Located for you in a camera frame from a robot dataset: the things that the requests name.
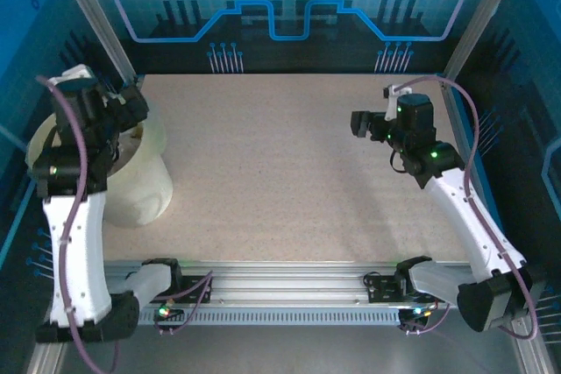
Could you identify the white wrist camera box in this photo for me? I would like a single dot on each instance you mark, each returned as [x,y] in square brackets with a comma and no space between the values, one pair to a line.
[72,75]
[393,100]

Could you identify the translucent yellow bin liner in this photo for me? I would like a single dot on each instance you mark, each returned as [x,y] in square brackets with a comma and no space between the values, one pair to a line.
[155,133]

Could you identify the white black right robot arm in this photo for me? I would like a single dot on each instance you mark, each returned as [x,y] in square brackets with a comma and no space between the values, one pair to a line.
[464,216]

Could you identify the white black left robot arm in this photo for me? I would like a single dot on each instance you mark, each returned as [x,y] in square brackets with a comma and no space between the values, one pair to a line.
[74,251]

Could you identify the pale yellow plastic bin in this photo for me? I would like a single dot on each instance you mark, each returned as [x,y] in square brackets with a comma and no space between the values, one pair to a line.
[140,190]

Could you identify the aluminium frame post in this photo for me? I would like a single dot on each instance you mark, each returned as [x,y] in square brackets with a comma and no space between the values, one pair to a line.
[481,19]
[97,19]

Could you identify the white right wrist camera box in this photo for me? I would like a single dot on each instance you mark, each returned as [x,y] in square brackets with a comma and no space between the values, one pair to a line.
[393,100]

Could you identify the small circuit board with LEDs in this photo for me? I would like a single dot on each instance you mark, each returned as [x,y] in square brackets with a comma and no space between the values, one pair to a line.
[166,310]
[414,316]

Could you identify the aluminium mounting rail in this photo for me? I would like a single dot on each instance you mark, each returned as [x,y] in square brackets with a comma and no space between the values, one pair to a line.
[285,280]

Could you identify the aluminium table side rail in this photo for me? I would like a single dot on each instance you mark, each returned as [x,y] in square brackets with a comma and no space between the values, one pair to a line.
[485,199]

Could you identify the steel lower shelf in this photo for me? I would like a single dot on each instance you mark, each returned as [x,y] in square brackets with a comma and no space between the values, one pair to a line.
[285,347]

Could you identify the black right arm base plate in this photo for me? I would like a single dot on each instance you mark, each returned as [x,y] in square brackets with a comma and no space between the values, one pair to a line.
[383,288]

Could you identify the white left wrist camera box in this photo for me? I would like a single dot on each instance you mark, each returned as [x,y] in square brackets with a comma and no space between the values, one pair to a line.
[72,75]

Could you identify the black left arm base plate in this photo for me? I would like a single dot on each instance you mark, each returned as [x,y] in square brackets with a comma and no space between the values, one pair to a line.
[193,288]

